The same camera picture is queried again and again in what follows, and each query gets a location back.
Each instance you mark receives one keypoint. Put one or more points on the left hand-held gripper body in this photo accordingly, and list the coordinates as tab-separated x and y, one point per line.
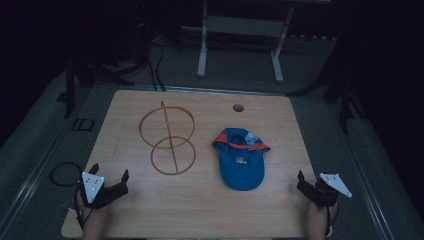
93	186

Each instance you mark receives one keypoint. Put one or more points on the blue cap with red trim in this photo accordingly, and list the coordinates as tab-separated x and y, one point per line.
241	170

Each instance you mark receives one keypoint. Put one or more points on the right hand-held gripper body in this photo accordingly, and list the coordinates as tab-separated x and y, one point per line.
333	182

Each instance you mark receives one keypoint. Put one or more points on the black floor stand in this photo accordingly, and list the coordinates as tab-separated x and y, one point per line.
69	90
345	103

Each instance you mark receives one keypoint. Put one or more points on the white metal table frame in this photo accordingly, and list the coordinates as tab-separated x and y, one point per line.
202	50

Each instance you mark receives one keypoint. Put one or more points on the person's right hand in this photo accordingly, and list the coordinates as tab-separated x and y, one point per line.
318	220

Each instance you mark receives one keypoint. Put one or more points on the person's left hand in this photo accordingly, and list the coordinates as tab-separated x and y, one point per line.
95	220

